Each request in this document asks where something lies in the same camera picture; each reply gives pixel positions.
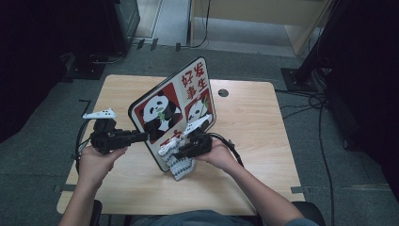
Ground dark curtain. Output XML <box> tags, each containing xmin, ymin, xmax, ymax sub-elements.
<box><xmin>326</xmin><ymin>0</ymin><xmax>399</xmax><ymax>203</ymax></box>
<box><xmin>0</xmin><ymin>0</ymin><xmax>109</xmax><ymax>144</ymax></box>

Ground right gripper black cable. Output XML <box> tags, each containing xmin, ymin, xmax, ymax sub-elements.
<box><xmin>208</xmin><ymin>132</ymin><xmax>246</xmax><ymax>168</ymax></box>

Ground person's left hand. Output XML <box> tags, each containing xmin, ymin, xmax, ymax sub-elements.
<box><xmin>77</xmin><ymin>146</ymin><xmax>129</xmax><ymax>189</ymax></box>

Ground black stand base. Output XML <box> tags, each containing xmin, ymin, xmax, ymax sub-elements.
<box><xmin>59</xmin><ymin>51</ymin><xmax>126</xmax><ymax>81</ymax></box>

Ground light wooden cabinet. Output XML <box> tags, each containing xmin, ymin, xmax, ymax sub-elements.
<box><xmin>189</xmin><ymin>0</ymin><xmax>333</xmax><ymax>57</ymax></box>

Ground tangled black floor cables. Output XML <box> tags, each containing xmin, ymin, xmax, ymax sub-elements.
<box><xmin>275</xmin><ymin>89</ymin><xmax>329</xmax><ymax>121</ymax></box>

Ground black metal stand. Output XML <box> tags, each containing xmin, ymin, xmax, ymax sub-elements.
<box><xmin>280</xmin><ymin>0</ymin><xmax>342</xmax><ymax>93</ymax></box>

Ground long black floor cable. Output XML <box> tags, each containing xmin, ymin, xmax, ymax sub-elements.
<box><xmin>317</xmin><ymin>100</ymin><xmax>336</xmax><ymax>226</ymax></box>

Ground black cabinet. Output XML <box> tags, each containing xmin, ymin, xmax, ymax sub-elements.
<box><xmin>103</xmin><ymin>0</ymin><xmax>141</xmax><ymax>55</ymax></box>

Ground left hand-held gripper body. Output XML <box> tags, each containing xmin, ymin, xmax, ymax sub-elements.
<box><xmin>82</xmin><ymin>107</ymin><xmax>136</xmax><ymax>155</ymax></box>

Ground black cable by cabinet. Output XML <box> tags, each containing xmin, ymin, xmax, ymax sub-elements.
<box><xmin>180</xmin><ymin>0</ymin><xmax>212</xmax><ymax>50</ymax></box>

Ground grey tape strip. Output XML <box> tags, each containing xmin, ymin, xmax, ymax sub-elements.
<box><xmin>54</xmin><ymin>184</ymin><xmax>78</xmax><ymax>193</ymax></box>

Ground white knitted cloth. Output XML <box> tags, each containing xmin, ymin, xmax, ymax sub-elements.
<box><xmin>157</xmin><ymin>137</ymin><xmax>198</xmax><ymax>182</ymax></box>

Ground panda print board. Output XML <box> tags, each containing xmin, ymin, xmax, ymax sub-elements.
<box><xmin>127</xmin><ymin>56</ymin><xmax>217</xmax><ymax>173</ymax></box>

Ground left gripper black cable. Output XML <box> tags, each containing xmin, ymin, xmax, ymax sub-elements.
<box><xmin>74</xmin><ymin>119</ymin><xmax>95</xmax><ymax>172</ymax></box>

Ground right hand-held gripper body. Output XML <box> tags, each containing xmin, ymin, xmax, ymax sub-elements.
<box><xmin>183</xmin><ymin>114</ymin><xmax>215</xmax><ymax>158</ymax></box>

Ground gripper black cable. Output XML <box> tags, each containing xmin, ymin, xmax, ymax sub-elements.
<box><xmin>74</xmin><ymin>119</ymin><xmax>95</xmax><ymax>172</ymax></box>
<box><xmin>208</xmin><ymin>132</ymin><xmax>246</xmax><ymax>168</ymax></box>

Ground person's right hand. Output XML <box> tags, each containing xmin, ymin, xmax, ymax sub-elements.
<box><xmin>195</xmin><ymin>138</ymin><xmax>241</xmax><ymax>172</ymax></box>

